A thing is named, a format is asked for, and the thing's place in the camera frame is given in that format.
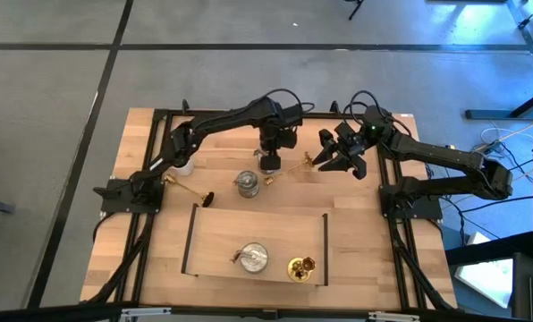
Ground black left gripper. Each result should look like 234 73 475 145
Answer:
258 103 304 172

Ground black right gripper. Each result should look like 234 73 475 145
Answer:
311 106 393 180

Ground gold candlestick holder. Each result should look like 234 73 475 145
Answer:
263 151 316 186
164 173 216 209
286 256 317 284

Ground small plant in white pot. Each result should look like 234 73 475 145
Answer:
174 158 195 177

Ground wooden riser shelf black legs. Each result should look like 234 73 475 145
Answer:
180 203 330 287

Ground black chair leg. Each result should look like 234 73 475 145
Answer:
344 0 365 21

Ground black rig crossbar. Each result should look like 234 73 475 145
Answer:
0 301 533 322

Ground blue-lit desk leg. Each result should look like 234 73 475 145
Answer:
465 84 533 121

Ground black desk bar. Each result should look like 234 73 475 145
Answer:
444 231 533 266

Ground white lit display panel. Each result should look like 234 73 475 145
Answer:
453 231 514 309

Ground black aluminium table frame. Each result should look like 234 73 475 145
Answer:
80 106 458 314

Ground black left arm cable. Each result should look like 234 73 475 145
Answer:
261 88 316 114

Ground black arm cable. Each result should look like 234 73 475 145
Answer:
342 89 413 135
261 88 316 114

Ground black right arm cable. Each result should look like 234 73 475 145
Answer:
342 89 413 135

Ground white floor cable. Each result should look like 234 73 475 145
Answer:
479 126 518 142

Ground silver bracket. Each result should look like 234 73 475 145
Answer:
368 311 420 322
121 307 172 319

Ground black floor cable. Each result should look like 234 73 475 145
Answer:
461 194 533 215

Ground black desk frame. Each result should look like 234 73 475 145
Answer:
505 0 533 86

